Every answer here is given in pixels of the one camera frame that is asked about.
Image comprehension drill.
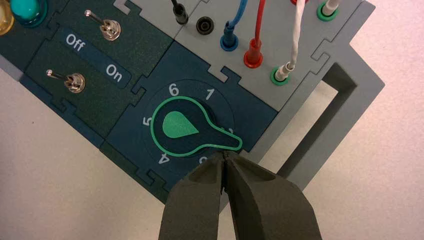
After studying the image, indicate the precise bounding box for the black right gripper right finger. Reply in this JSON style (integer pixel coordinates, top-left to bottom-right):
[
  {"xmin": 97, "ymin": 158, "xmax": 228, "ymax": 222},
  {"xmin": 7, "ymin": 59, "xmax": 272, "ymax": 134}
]
[{"xmin": 222, "ymin": 150, "xmax": 323, "ymax": 240}]

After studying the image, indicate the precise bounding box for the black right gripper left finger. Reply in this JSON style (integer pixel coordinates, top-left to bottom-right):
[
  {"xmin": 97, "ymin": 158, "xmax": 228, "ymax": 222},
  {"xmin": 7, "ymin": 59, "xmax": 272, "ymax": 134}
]
[{"xmin": 158, "ymin": 151, "xmax": 226, "ymax": 240}]

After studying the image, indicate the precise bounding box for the dark knob with green outline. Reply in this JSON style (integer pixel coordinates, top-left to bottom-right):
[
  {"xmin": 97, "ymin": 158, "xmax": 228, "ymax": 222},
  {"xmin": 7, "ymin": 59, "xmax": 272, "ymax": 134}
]
[{"xmin": 149, "ymin": 95, "xmax": 244, "ymax": 159}]

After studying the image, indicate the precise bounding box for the green banana socket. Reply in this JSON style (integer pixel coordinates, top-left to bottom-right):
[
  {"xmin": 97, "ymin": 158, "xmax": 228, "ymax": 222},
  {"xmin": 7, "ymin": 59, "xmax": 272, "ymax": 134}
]
[
  {"xmin": 270, "ymin": 66, "xmax": 293, "ymax": 87},
  {"xmin": 316, "ymin": 1, "xmax": 340, "ymax": 22}
]

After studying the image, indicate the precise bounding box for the grey and blue control box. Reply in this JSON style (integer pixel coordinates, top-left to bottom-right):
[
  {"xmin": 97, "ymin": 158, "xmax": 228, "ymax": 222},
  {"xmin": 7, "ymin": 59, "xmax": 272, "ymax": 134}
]
[{"xmin": 0, "ymin": 0, "xmax": 386, "ymax": 205}]

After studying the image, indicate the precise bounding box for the black banana socket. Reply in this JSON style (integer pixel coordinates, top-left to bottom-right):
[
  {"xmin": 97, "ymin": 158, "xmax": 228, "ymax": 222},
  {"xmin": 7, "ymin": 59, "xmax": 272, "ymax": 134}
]
[{"xmin": 195, "ymin": 16, "xmax": 215, "ymax": 36}]

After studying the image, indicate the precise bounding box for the teal round push button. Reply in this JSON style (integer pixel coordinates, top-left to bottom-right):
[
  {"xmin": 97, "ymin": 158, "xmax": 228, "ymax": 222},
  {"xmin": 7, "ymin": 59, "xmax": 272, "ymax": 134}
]
[{"xmin": 9, "ymin": 0, "xmax": 48, "ymax": 28}]

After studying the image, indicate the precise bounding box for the yellow round push button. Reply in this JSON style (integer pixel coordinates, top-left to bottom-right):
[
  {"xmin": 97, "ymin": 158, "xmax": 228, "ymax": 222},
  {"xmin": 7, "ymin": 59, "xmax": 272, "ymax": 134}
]
[{"xmin": 0, "ymin": 0, "xmax": 15, "ymax": 37}]

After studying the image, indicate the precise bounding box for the red banana plug cable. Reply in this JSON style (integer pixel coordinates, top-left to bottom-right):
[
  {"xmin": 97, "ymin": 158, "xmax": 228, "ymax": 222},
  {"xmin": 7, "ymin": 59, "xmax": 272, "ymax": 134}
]
[{"xmin": 243, "ymin": 0, "xmax": 267, "ymax": 70}]

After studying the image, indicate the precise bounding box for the white banana plug cable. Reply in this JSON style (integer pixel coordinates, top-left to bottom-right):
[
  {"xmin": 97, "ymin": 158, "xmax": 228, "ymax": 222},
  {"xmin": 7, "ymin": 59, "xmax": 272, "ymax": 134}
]
[{"xmin": 273, "ymin": 0, "xmax": 341, "ymax": 82}]

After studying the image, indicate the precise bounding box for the metal toggle switch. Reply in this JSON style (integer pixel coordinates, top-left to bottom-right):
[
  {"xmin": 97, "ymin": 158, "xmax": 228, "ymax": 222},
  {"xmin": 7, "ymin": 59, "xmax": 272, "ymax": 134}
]
[
  {"xmin": 84, "ymin": 9, "xmax": 122, "ymax": 42},
  {"xmin": 45, "ymin": 69, "xmax": 87, "ymax": 95}
]

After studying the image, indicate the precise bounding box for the blue banana plug cable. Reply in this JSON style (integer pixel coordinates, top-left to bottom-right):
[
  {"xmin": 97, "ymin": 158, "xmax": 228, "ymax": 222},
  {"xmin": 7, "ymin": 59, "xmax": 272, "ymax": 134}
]
[{"xmin": 219, "ymin": 0, "xmax": 248, "ymax": 52}]

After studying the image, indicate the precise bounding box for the black banana plug cable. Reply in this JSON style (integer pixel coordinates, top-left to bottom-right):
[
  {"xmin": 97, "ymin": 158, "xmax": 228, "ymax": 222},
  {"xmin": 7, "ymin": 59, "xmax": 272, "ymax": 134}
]
[{"xmin": 170, "ymin": 0, "xmax": 189, "ymax": 25}]

